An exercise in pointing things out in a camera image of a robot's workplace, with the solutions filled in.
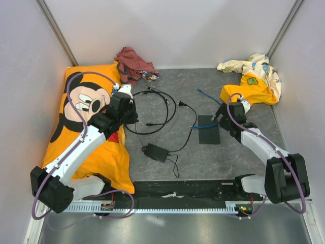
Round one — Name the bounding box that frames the blue ethernet cable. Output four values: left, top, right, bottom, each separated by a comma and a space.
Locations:
190, 87, 222, 130

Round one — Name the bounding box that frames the black network switch box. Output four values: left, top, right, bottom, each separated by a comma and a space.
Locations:
198, 115, 221, 145

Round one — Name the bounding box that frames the black power cord with plug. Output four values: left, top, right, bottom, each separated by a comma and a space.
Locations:
134, 100, 198, 179

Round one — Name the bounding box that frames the black power adapter brick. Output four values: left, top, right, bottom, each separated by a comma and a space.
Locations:
144, 143, 169, 163

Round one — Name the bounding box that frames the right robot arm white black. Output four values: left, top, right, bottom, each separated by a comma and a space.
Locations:
214, 102, 310, 204

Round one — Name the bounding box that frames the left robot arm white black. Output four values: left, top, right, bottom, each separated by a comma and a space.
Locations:
30, 90, 137, 214

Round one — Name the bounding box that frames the yellow patterned children's garment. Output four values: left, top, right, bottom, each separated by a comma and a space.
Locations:
217, 53, 281, 105

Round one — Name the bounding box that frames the maroon crumpled garment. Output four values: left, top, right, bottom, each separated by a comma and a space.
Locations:
114, 47, 160, 85

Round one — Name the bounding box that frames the orange Mickey Mouse pillow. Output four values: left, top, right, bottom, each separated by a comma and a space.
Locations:
37, 60, 135, 194

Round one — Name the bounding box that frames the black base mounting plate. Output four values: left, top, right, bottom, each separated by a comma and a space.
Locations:
83, 179, 265, 210

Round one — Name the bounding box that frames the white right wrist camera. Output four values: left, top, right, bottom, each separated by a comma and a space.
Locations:
237, 95, 251, 115

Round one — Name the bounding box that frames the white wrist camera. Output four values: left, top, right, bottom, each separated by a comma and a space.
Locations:
237, 95, 251, 115
111, 84, 134, 104

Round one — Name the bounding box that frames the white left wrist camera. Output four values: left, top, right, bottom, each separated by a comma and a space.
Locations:
111, 84, 134, 104

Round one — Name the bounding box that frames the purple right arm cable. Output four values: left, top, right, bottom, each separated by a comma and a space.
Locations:
226, 93, 308, 215

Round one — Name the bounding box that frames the slotted aluminium cable duct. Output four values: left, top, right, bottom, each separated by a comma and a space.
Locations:
64, 198, 239, 214

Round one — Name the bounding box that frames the right aluminium corner post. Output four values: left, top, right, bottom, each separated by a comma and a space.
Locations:
267, 0, 305, 60

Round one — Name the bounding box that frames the aluminium corner post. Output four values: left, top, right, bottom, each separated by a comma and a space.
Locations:
35, 0, 79, 66
267, 0, 305, 60

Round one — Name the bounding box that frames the left aluminium corner post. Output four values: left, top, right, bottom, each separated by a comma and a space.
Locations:
35, 0, 79, 66

